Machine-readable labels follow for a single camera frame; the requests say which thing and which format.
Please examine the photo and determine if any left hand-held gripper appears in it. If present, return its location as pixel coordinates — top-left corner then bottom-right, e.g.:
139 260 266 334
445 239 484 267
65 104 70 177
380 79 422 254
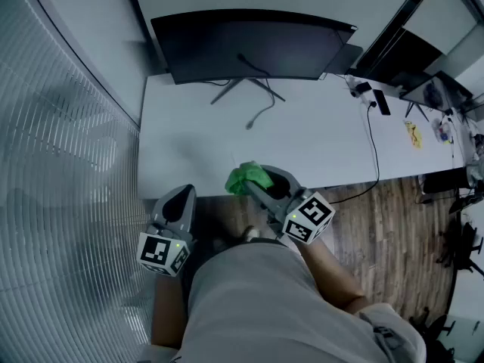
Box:
135 185 197 278

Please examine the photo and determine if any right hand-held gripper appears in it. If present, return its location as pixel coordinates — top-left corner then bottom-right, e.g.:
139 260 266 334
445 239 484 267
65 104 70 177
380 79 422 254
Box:
244 165 337 246

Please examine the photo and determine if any green cloth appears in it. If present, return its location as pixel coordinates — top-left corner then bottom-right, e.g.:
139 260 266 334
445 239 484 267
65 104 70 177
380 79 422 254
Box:
225 160 275 197

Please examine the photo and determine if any black computer monitor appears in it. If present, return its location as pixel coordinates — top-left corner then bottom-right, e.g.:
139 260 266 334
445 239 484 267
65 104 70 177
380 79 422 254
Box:
150 9 358 106

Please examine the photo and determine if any person's right forearm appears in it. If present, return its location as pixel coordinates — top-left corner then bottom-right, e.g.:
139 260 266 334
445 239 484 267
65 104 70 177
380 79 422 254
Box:
298 235 368 316

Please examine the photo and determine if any person's left forearm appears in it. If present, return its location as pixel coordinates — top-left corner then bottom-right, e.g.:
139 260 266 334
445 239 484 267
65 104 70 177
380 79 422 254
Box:
150 273 191 350

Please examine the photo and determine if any small black monitor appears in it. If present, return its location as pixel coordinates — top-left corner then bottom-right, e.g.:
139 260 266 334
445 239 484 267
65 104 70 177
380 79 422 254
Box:
399 70 474 123

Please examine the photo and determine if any person's shoe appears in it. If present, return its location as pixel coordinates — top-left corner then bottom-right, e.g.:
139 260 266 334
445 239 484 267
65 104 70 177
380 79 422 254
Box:
240 225 262 244

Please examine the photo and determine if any person's grey shirt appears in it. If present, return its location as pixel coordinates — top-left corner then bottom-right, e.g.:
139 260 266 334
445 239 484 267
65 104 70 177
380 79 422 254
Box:
138 237 428 363

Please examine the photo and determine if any white power strip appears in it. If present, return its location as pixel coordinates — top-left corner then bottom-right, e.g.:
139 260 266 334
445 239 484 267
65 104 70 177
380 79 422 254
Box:
345 74 379 107

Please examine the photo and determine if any long black device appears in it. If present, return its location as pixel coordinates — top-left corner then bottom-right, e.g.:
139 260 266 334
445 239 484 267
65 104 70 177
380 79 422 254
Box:
373 88 392 116

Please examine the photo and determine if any yellow packet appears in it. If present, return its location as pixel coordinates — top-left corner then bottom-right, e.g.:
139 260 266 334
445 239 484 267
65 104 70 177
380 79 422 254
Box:
403 119 424 150

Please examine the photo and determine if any dark flat panel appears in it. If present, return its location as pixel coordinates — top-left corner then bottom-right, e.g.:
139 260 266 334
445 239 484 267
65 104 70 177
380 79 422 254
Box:
324 43 365 76

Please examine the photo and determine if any black box under desk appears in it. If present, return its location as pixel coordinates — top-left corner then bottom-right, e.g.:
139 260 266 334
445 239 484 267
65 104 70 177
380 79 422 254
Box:
420 167 469 197

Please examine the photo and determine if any clear bag of small items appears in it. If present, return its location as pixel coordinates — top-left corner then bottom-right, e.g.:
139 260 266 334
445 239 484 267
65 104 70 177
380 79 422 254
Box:
431 116 455 144

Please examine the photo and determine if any black office chair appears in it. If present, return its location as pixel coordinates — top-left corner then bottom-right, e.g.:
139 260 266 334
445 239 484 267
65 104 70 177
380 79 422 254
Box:
434 220 484 280
409 306 459 357

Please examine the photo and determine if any grey monitor cable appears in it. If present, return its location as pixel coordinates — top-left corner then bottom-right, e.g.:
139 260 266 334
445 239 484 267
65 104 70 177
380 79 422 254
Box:
237 52 277 131

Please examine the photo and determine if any thin black power cable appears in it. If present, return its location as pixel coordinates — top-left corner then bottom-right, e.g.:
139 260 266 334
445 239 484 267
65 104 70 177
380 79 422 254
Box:
331 103 380 206

